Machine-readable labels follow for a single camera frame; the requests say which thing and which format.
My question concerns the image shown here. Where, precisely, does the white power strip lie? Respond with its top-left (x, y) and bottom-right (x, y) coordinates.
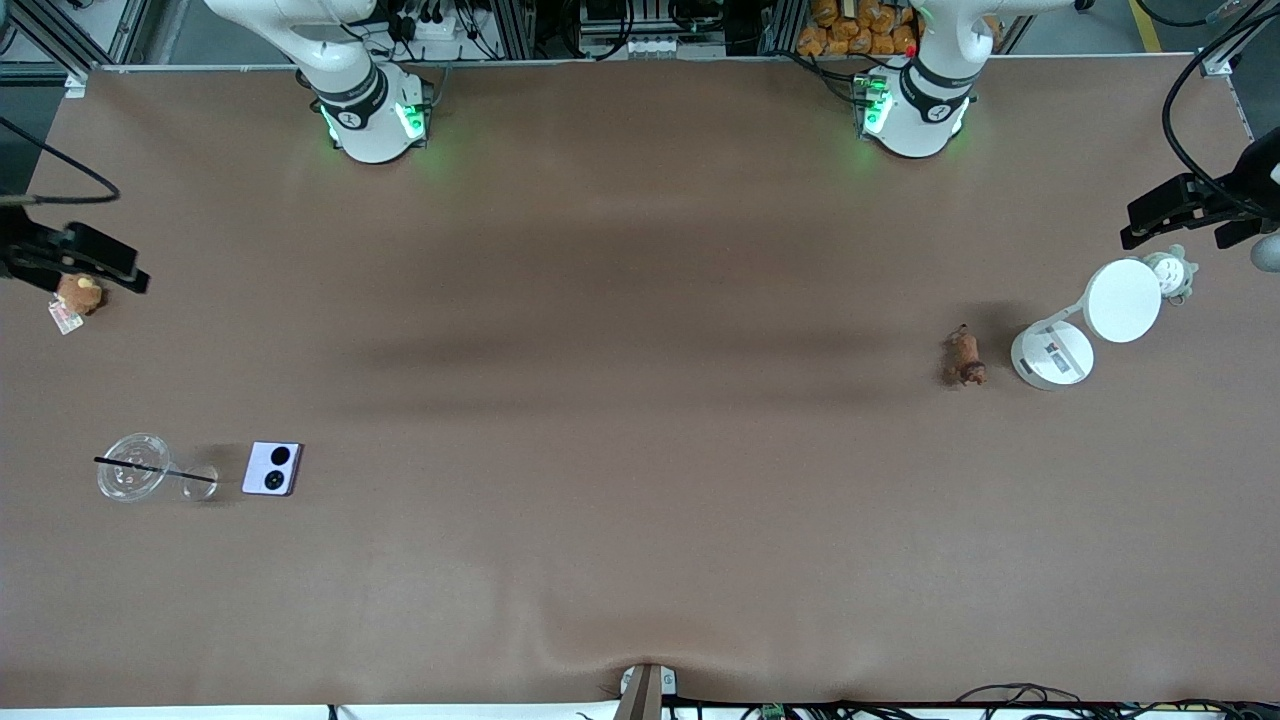
top-left (395, 10), bottom-right (461, 41)

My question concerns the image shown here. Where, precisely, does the black drinking straw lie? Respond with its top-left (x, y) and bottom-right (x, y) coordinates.
top-left (94, 456), bottom-right (218, 485)

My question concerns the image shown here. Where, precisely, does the brown lion statue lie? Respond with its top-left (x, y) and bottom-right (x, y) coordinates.
top-left (945, 323), bottom-right (989, 388)

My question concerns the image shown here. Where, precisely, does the clear plastic cup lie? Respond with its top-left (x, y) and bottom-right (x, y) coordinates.
top-left (96, 432), bottom-right (221, 504)

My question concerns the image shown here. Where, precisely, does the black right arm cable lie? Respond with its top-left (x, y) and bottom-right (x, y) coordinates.
top-left (0, 118), bottom-right (121, 207)

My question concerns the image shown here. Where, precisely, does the white terminal block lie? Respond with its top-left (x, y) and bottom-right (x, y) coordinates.
top-left (580, 33), bottom-right (683, 59)

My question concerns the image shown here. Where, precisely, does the white round desk lamp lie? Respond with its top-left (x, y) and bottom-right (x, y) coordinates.
top-left (1010, 258), bottom-right (1164, 391)

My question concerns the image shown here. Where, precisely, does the aluminium camera post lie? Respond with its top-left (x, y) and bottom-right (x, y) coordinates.
top-left (613, 663), bottom-right (678, 720)

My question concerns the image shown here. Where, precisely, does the black floor cable bundle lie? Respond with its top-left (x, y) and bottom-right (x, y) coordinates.
top-left (660, 683), bottom-right (1280, 720)

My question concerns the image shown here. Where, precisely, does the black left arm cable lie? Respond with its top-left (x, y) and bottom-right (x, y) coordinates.
top-left (1162, 0), bottom-right (1280, 217)

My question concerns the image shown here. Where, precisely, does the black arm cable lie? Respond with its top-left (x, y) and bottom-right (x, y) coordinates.
top-left (1162, 0), bottom-right (1280, 217)
top-left (0, 118), bottom-right (121, 207)

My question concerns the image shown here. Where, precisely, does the small grey white plush toy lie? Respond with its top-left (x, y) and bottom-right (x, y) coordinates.
top-left (1143, 245), bottom-right (1199, 306)

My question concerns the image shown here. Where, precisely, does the aluminium frame profile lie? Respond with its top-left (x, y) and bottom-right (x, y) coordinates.
top-left (1195, 15), bottom-right (1280, 77)
top-left (0, 0), bottom-right (151, 81)

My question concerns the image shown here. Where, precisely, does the brown plush toy with tag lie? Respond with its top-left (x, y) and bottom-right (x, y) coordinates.
top-left (48, 272), bottom-right (106, 336)

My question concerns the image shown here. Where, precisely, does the pile of orange plush toys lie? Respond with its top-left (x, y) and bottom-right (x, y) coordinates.
top-left (797, 0), bottom-right (921, 58)

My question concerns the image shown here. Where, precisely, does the white flip phone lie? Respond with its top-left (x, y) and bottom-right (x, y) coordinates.
top-left (241, 441), bottom-right (304, 497)

